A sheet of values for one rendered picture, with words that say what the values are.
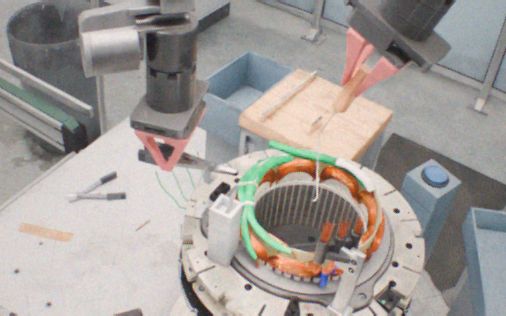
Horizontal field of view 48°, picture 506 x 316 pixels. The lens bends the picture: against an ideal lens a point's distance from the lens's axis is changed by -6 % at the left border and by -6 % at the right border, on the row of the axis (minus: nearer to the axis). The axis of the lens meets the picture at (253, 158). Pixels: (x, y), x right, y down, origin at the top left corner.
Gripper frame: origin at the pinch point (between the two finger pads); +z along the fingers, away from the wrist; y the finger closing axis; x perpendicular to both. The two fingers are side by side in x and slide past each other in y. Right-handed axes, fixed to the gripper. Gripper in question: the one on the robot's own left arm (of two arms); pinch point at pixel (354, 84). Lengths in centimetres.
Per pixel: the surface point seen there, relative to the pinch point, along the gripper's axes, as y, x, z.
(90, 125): -91, 84, 151
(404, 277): 19.4, 3.9, 17.9
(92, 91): -96, 84, 136
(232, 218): 0.0, -9.7, 17.2
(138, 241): -16, 8, 64
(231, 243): 1.5, -8.9, 21.6
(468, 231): 23.8, 23.3, 19.5
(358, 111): -2.5, 34.2, 25.1
